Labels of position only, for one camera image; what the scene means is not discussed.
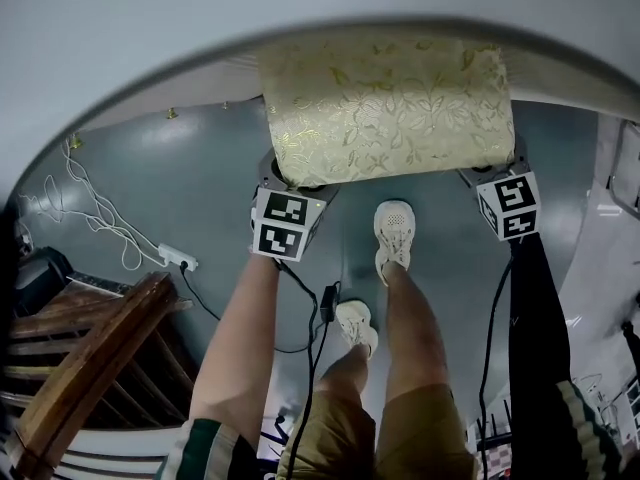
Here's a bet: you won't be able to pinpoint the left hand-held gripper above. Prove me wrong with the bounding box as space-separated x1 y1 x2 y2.
248 149 342 264

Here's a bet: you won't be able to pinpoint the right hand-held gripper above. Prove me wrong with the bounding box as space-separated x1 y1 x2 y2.
457 136 543 242

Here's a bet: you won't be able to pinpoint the cream upholstered stool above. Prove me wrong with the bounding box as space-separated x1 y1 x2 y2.
255 37 516 189

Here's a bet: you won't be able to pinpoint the white kidney-shaped desk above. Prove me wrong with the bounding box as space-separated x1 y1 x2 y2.
0 0 640 209

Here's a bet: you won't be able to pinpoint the person's right forearm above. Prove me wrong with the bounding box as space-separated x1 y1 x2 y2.
506 231 576 394

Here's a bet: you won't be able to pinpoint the person's left forearm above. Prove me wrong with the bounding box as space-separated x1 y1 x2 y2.
188 255 281 439

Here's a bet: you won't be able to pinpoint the black power adapter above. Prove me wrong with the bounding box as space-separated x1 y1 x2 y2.
319 282 342 324

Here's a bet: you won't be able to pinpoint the white power strip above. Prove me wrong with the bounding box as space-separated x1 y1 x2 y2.
157 242 199 273

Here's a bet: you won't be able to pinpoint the person's right cream shoe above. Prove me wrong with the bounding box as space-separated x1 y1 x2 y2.
373 199 416 288

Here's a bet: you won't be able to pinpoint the person's cream shoe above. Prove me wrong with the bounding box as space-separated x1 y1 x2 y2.
334 299 380 360
373 199 416 288

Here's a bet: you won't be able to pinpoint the person's left cream shoe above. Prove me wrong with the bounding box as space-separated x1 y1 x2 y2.
334 299 380 360

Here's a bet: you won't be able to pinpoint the person's right leg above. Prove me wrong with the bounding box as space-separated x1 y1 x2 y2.
382 260 451 404

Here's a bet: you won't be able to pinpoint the person's leg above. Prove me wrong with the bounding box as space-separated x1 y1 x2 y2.
382 260 451 404
314 342 374 397

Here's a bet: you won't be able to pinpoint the person's left leg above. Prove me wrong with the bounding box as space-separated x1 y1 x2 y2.
314 342 374 397

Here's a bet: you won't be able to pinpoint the dark wooden furniture piece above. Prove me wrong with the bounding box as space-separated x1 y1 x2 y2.
4 270 196 474

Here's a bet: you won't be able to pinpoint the khaki shorts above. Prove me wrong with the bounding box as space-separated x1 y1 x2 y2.
276 382 479 480

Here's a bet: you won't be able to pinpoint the red chequered mat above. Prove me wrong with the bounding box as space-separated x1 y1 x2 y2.
479 445 514 480

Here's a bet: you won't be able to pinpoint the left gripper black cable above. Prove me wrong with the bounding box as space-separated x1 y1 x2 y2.
272 259 331 480

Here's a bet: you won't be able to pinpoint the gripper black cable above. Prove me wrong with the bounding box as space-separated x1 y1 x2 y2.
477 250 516 480
272 259 331 480

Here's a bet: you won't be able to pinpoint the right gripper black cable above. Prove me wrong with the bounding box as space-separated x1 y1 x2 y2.
477 250 516 480

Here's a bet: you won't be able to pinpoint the black plug cable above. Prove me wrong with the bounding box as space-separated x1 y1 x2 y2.
178 262 224 322

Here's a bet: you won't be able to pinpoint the white floor cable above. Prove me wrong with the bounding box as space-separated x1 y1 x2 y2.
17 137 169 272

